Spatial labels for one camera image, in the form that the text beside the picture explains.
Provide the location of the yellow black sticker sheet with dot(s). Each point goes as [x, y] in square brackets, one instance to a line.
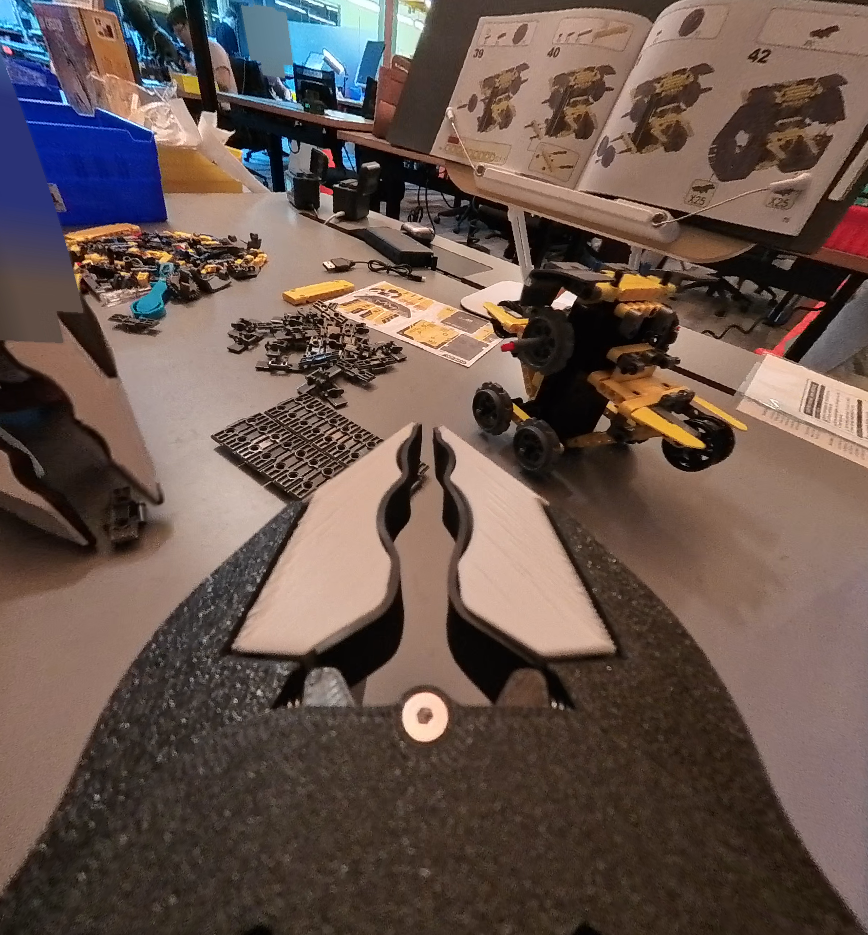
[412, 321]

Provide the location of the yellow plastic bin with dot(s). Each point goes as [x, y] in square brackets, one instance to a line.
[193, 172]

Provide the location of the black power adapter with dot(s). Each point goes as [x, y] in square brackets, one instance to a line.
[397, 252]

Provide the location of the brown leather bag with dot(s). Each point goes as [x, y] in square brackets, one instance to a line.
[394, 95]

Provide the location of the small black brick piece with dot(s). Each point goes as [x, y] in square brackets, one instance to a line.
[133, 323]

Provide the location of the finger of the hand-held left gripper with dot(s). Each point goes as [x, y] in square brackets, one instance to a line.
[109, 424]
[10, 489]

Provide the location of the long yellow brick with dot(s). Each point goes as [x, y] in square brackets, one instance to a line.
[317, 291]

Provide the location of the pile of loose track links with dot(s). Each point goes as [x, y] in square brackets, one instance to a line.
[317, 343]

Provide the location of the wooden background desk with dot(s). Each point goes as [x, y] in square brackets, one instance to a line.
[288, 109]

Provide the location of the dark grey track link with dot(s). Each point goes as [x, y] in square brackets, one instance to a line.
[126, 515]
[324, 387]

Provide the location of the teal brick separator tool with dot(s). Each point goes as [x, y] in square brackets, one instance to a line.
[149, 301]

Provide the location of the yellow black brick vehicle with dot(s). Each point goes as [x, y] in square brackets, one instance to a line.
[587, 350]

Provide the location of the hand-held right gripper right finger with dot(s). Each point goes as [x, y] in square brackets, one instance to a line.
[529, 584]

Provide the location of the clear plastic bag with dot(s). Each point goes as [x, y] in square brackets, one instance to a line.
[164, 109]

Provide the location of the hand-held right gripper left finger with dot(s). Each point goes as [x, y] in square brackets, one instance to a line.
[317, 577]

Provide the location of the blue plastic storage bin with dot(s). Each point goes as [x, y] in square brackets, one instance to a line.
[90, 168]

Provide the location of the open instruction booklet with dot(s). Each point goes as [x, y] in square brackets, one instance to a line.
[624, 87]

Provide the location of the printed paper sheet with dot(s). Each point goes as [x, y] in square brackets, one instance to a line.
[828, 409]

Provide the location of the white book stand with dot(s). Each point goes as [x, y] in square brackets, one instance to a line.
[573, 193]

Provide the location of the pile of yellow black bricks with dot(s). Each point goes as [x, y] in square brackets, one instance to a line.
[149, 256]

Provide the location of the small grey oval device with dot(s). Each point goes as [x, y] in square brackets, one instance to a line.
[418, 231]

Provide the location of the brown cardboard box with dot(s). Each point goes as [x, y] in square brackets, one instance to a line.
[90, 44]

